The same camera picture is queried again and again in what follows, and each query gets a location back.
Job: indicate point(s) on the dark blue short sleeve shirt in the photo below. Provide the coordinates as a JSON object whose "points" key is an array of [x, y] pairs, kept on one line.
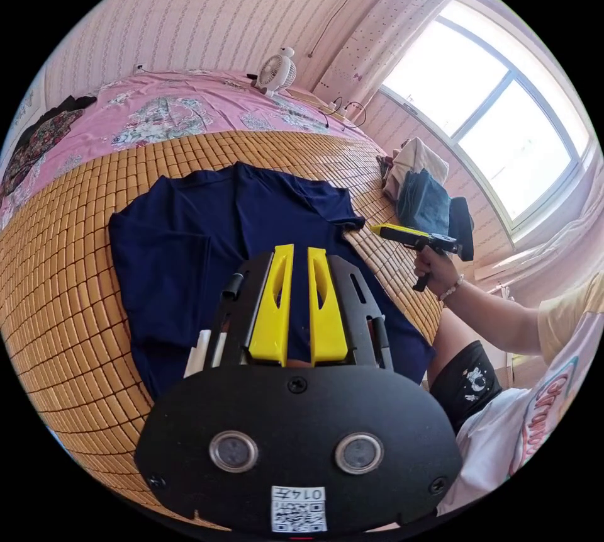
{"points": [[189, 244]]}

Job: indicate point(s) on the window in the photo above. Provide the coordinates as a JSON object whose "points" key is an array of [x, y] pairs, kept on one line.
{"points": [[486, 107]]}

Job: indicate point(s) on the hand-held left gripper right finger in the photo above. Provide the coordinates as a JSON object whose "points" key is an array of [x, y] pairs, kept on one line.
{"points": [[326, 329]]}

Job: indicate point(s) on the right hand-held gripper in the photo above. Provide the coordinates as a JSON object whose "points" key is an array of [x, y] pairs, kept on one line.
{"points": [[424, 239]]}

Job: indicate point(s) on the person's body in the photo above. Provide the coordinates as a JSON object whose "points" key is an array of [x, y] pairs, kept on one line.
{"points": [[495, 433]]}

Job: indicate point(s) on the pink dotted curtain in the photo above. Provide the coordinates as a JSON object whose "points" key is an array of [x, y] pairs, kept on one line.
{"points": [[377, 41]]}

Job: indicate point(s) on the person's right forearm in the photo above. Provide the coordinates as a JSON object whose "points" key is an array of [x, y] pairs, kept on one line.
{"points": [[495, 320]]}

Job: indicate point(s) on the person's right hand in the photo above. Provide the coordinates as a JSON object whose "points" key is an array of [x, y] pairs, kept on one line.
{"points": [[441, 273]]}

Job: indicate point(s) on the dark floral garment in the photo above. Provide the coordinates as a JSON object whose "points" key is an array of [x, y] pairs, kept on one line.
{"points": [[33, 145]]}

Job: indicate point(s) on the pile of clothes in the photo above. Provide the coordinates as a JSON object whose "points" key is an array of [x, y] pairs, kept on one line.
{"points": [[422, 202]]}

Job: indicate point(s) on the small white fan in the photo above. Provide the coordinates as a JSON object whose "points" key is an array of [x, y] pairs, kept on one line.
{"points": [[278, 72]]}

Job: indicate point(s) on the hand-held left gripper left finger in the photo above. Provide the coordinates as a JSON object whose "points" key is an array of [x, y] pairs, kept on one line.
{"points": [[270, 315]]}

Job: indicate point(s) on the bed with woven mat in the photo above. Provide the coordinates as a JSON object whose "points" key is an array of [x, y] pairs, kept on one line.
{"points": [[61, 292]]}

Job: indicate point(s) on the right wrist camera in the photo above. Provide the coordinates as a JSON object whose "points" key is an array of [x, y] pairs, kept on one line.
{"points": [[463, 228]]}

